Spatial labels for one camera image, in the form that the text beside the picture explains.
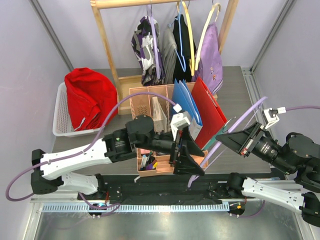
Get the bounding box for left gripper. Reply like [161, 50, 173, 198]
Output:
[135, 126, 205, 176]

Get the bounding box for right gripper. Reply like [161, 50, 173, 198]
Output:
[213, 120, 293, 174]

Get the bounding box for lilac hanger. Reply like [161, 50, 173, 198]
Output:
[187, 96, 269, 189]
[146, 1, 161, 83]

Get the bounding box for red trousers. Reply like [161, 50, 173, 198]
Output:
[64, 67, 118, 132]

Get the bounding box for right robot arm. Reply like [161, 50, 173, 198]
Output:
[216, 122, 320, 227]

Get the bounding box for cream yellow hanger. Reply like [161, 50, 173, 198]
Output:
[176, 0, 195, 77]

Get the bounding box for blue hanger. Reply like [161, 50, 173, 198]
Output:
[167, 0, 187, 73]

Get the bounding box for cream hanger right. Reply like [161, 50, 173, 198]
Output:
[194, 2, 222, 72]

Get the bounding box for teal folder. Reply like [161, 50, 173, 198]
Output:
[202, 130, 224, 151]

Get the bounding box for red file folder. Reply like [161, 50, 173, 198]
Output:
[191, 77, 227, 150]

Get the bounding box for pens in organizer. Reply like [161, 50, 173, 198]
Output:
[139, 151, 158, 171]

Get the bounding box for beige book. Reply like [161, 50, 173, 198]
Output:
[152, 96, 167, 133]

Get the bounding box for blue file folder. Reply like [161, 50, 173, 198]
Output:
[171, 80, 203, 140]

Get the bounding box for pink desk organizer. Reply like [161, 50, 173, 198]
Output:
[129, 84, 209, 177]

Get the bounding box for lilac purple garment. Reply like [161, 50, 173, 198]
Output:
[191, 22, 223, 95]

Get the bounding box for black garment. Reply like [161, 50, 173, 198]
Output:
[172, 15, 192, 82]

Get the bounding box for wooden clothes rack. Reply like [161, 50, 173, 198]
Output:
[90, 0, 239, 101]

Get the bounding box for grey garment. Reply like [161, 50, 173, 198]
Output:
[161, 28, 177, 85]

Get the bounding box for purple camouflage garment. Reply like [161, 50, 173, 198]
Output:
[131, 16, 165, 86]

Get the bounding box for white plastic basket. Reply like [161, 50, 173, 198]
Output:
[52, 82, 100, 138]

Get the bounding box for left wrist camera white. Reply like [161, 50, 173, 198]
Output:
[170, 103, 192, 131]

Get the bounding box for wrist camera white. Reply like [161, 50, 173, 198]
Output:
[262, 107, 287, 130]
[170, 103, 192, 131]

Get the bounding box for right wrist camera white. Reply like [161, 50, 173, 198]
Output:
[262, 107, 287, 130]

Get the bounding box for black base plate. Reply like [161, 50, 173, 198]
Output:
[84, 174, 244, 206]

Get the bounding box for white slotted cable duct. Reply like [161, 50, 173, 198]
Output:
[42, 202, 230, 213]

